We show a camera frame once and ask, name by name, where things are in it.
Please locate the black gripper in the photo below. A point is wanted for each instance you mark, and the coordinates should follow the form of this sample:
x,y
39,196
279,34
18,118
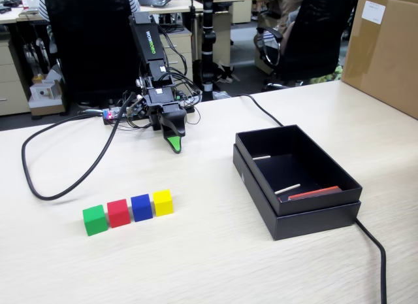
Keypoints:
x,y
156,108

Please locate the yellow wooden cube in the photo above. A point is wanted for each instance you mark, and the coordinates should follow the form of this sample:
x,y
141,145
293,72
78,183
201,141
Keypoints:
x,y
162,202

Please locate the blue wooden cube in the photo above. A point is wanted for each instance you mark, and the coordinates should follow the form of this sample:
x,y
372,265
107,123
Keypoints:
x,y
141,207

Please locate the red wooden cube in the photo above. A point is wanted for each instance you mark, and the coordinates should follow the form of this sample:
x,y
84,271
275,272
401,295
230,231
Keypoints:
x,y
118,213

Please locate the green wooden cube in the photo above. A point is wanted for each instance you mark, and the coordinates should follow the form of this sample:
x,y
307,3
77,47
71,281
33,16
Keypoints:
x,y
94,220

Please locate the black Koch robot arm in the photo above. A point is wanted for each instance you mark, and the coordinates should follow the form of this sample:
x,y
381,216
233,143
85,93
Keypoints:
x,y
147,39

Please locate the black cardboard box tray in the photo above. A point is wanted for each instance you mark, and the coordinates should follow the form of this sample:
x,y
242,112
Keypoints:
x,y
310,144

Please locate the small white box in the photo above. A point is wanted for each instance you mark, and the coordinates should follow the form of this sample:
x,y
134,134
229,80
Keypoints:
x,y
42,93

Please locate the black open box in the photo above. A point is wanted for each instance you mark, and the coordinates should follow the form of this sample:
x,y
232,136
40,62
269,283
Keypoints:
x,y
310,224

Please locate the large brown cardboard box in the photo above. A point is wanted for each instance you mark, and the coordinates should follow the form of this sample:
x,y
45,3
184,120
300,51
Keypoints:
x,y
385,55

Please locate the motor driver circuit board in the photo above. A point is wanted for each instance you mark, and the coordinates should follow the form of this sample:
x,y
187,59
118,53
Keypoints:
x,y
187,98

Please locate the clear plastic bag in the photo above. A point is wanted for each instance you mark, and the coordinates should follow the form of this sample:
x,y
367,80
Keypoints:
x,y
221,95

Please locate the small controller circuit board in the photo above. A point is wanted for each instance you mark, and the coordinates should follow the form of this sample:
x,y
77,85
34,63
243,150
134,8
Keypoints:
x,y
109,114

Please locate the beige drawer cabinet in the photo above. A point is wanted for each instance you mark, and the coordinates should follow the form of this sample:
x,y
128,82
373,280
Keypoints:
x,y
13,88
179,55
241,11

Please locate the black and white bag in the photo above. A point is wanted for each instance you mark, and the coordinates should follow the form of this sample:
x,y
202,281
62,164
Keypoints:
x,y
225,73

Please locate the pale wooden stick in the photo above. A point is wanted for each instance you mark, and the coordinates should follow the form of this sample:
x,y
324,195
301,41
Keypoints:
x,y
287,189
261,157

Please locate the black pole with white rings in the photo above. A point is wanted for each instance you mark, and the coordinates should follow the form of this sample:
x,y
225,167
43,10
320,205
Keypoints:
x,y
208,49

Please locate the black high-back office chair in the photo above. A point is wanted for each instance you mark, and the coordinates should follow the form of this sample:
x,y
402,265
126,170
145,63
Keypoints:
x,y
91,49

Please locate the beige office desk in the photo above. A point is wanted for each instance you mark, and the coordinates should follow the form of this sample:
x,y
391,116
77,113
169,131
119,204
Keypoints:
x,y
9,16
186,5

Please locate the low cardboard carton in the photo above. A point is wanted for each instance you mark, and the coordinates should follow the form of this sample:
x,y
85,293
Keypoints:
x,y
45,109

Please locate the person in striped shirt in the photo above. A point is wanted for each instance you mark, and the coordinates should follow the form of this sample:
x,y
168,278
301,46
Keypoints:
x,y
134,0

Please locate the yellow packet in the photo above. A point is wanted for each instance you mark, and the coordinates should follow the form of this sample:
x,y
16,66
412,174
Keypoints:
x,y
38,78

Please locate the green patterned fabric bag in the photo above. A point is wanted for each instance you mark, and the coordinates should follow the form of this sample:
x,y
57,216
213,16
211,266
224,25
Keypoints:
x,y
326,76

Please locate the person in striped shorts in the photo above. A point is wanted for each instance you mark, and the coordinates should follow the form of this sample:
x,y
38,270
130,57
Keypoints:
x,y
284,3

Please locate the black armrest office chair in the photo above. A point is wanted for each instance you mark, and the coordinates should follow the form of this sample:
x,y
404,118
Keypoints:
x,y
320,39

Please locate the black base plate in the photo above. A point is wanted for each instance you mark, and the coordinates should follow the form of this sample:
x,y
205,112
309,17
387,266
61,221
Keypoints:
x,y
191,110

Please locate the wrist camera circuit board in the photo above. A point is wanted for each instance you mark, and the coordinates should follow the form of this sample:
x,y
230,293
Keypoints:
x,y
137,109

